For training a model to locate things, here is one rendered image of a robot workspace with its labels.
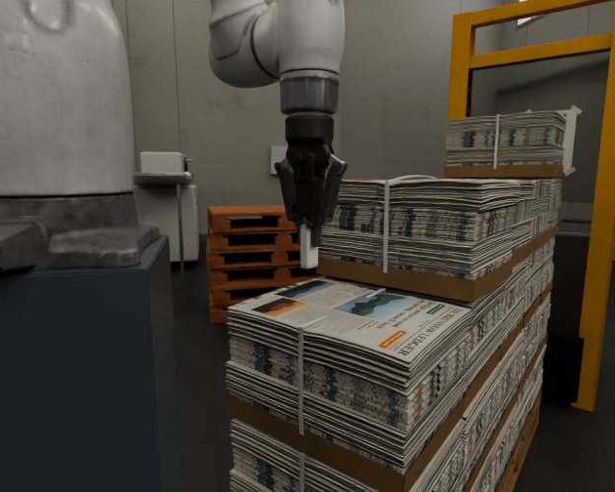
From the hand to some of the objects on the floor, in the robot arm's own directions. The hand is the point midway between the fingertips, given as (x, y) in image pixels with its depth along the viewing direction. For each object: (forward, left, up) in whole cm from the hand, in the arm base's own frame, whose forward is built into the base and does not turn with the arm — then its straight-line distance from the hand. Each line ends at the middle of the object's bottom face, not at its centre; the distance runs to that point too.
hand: (308, 246), depth 68 cm
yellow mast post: (+111, +135, -96) cm, 200 cm away
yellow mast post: (+153, +84, -96) cm, 200 cm away
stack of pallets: (+37, +276, -96) cm, 295 cm away
